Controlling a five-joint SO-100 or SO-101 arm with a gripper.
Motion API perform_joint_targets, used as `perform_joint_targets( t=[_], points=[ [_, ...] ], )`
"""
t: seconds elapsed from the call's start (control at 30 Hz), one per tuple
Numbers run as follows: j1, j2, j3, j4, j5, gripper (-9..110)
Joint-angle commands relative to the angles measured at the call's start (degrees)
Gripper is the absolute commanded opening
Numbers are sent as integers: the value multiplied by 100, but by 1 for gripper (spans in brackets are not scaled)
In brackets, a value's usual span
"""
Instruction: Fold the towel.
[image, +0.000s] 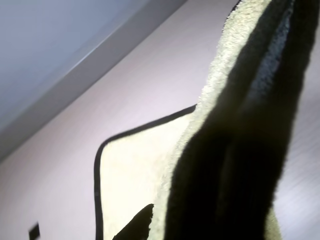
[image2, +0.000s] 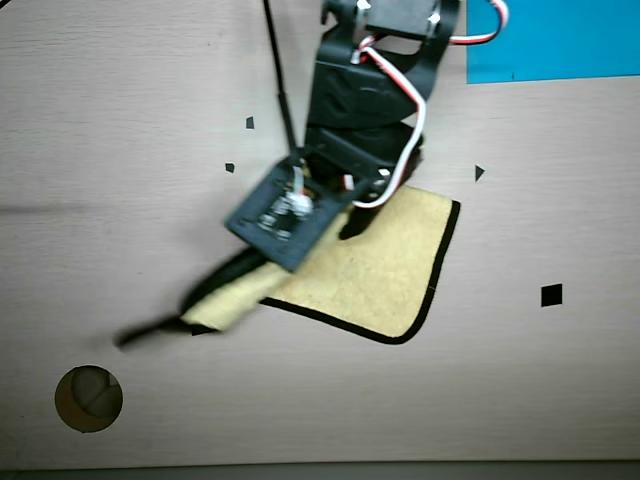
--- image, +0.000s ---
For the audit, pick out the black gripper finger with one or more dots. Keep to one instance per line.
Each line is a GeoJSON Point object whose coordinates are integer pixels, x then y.
{"type": "Point", "coordinates": [136, 225]}
{"type": "Point", "coordinates": [282, 82]}

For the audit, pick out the yellow towel with black trim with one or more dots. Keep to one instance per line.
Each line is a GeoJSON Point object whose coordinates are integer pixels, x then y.
{"type": "Point", "coordinates": [140, 162]}

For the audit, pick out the black tape square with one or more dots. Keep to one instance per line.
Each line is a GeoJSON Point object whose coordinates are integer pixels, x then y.
{"type": "Point", "coordinates": [34, 231]}

